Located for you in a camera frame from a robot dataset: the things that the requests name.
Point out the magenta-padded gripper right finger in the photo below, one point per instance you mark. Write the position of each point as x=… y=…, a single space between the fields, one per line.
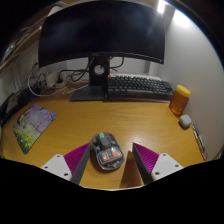
x=146 y=159

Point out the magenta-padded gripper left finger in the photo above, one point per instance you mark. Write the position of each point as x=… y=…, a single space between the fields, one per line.
x=77 y=159

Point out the bright lamp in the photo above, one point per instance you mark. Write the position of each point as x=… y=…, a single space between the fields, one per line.
x=161 y=6

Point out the wooden wall shelf unit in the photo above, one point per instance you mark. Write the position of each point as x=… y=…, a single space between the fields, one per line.
x=13 y=50

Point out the black computer monitor with stand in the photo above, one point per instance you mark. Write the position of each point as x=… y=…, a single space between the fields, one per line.
x=100 y=30

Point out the transparent computer mouse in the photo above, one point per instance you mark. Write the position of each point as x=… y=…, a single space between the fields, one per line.
x=107 y=151

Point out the amber jar with yellow lid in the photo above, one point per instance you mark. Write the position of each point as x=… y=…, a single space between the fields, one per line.
x=179 y=101

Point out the white power strip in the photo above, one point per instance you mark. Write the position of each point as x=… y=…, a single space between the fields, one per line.
x=55 y=79

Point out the dark grey keyboard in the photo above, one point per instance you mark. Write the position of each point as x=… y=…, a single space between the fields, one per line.
x=140 y=86

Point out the floral print mouse pad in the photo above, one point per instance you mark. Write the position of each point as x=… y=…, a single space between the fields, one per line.
x=33 y=126

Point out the white earbuds case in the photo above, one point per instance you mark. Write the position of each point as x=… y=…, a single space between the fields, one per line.
x=185 y=121

